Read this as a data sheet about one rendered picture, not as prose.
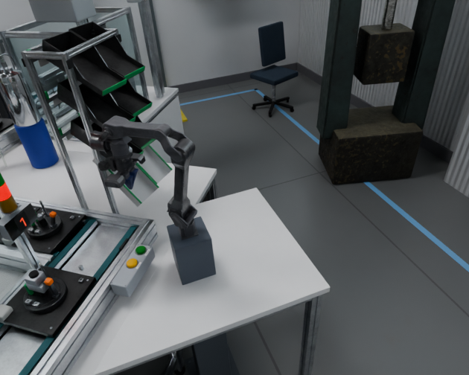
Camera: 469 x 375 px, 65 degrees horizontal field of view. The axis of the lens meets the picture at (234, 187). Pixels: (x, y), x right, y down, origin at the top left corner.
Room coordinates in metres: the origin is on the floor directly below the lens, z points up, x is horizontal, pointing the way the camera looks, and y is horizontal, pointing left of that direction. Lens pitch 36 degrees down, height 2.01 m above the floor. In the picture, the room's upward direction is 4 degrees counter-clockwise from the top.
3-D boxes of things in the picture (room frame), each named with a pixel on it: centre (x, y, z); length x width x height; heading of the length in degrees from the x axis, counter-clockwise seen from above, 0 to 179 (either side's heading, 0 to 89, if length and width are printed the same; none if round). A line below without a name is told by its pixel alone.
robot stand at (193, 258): (1.03, 0.19, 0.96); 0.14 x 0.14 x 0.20; 18
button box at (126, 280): (0.98, 0.41, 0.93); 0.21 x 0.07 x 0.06; 161
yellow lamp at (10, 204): (0.99, 0.76, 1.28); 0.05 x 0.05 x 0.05
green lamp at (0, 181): (0.99, 0.76, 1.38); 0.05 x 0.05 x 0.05
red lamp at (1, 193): (0.99, 0.76, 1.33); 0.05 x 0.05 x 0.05
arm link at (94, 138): (1.12, 0.42, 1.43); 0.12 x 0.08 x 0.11; 67
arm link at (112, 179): (1.11, 0.38, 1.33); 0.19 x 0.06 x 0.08; 161
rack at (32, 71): (1.51, 0.59, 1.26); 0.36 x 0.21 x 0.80; 161
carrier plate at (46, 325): (0.84, 0.69, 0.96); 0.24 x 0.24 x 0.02; 71
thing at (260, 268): (1.07, 0.20, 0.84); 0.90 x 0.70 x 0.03; 108
